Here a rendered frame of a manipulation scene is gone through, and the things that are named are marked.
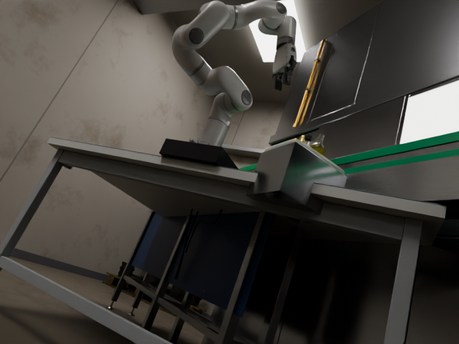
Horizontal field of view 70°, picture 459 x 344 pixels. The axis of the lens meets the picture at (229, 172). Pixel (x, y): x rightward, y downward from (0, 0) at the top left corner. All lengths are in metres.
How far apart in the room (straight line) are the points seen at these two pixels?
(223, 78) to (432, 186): 0.75
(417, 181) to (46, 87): 3.28
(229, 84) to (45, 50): 2.65
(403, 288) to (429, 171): 0.31
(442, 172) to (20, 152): 3.29
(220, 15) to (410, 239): 0.91
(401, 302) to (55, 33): 3.52
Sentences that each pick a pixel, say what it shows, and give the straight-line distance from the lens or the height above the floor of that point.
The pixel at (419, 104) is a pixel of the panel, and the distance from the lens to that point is 1.44.
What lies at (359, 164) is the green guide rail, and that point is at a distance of 1.18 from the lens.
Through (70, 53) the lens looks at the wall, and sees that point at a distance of 3.82.
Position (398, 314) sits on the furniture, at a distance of 0.91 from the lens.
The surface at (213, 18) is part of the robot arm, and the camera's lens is 1.24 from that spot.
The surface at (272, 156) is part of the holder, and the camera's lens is 1.00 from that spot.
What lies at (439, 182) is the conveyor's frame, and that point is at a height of 0.80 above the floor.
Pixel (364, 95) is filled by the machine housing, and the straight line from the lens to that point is 1.74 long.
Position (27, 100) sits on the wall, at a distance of 3.57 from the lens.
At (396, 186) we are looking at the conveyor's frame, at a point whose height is 0.81.
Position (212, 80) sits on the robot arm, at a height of 1.06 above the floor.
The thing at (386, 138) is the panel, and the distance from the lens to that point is 1.42.
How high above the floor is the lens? 0.38
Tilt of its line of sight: 20 degrees up
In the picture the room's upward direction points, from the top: 21 degrees clockwise
